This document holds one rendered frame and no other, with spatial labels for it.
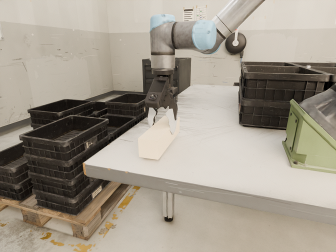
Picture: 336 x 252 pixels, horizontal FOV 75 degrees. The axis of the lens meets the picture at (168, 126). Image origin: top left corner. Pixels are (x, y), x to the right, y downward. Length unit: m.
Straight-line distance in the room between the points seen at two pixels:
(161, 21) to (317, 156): 0.57
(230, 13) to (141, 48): 4.21
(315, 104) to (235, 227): 0.99
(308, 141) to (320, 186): 0.12
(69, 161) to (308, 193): 1.01
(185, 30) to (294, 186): 0.49
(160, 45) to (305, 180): 0.54
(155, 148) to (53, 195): 0.88
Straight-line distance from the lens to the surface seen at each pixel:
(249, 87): 0.97
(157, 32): 0.68
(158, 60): 0.68
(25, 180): 1.63
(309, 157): 0.73
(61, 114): 1.73
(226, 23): 0.76
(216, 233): 1.46
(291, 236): 1.59
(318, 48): 4.62
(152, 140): 0.63
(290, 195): 0.61
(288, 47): 4.53
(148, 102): 0.63
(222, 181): 0.60
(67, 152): 1.20
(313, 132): 0.70
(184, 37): 0.65
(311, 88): 1.00
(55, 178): 1.33
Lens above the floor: 1.02
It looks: 19 degrees down
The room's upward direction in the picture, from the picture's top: straight up
